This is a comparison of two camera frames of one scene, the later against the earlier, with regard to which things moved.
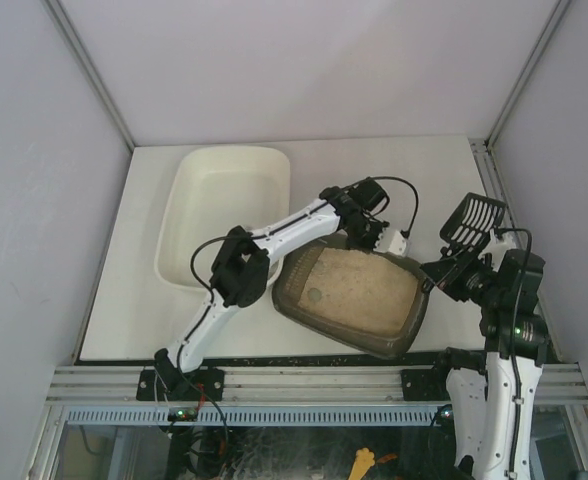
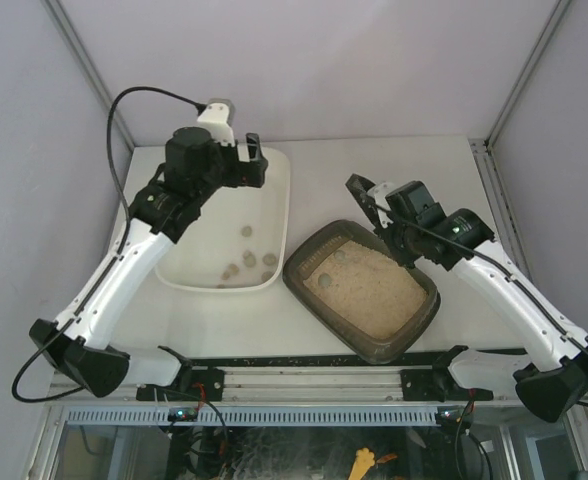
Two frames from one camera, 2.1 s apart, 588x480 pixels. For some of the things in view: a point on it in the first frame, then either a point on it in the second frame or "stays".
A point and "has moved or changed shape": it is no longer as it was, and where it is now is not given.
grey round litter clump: [314, 294] → [324, 280]
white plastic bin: [211, 193] stays
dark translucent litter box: [372, 299] has moved or changed shape
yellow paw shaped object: [363, 461] stays
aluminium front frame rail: [282, 384] stays
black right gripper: [454, 273] → [370, 204]
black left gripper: [366, 236] → [253, 167]
